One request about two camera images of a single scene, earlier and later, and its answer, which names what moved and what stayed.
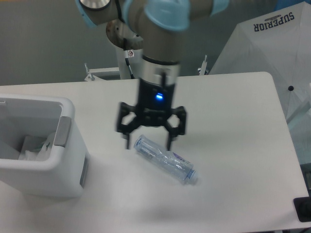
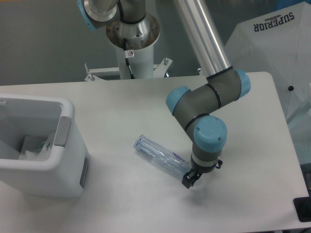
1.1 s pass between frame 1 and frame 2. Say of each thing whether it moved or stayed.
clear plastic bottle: stayed
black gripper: moved
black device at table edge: stayed
